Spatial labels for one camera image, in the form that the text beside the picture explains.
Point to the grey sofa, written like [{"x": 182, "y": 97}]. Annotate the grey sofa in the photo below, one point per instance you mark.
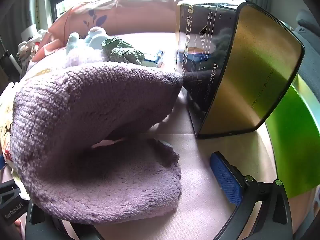
[{"x": 310, "y": 55}]

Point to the purple fleece towel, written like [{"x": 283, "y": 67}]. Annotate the purple fleece towel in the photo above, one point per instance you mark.
[{"x": 75, "y": 120}]

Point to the blue plush mouse toy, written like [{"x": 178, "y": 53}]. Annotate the blue plush mouse toy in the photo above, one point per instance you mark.
[{"x": 96, "y": 36}]

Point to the green cardboard box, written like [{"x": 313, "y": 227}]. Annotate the green cardboard box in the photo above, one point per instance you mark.
[{"x": 290, "y": 142}]

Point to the green knitted cloth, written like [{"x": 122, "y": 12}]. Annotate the green knitted cloth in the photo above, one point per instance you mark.
[{"x": 122, "y": 51}]

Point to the small blue tissue pack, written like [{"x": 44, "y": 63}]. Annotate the small blue tissue pack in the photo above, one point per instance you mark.
[{"x": 153, "y": 60}]

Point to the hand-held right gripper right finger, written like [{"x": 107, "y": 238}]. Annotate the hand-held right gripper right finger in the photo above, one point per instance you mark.
[{"x": 226, "y": 180}]

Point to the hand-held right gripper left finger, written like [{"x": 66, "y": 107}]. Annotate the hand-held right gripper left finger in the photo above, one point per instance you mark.
[{"x": 37, "y": 230}]

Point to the black and gold tin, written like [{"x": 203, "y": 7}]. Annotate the black and gold tin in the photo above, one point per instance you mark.
[{"x": 250, "y": 80}]

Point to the pile of clothes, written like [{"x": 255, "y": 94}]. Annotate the pile of clothes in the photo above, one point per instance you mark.
[{"x": 28, "y": 46}]

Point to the pink leaf print pillow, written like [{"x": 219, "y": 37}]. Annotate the pink leaf print pillow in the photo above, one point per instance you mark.
[{"x": 130, "y": 17}]

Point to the pink printed bed sheet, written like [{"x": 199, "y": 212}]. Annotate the pink printed bed sheet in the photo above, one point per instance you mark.
[{"x": 200, "y": 180}]

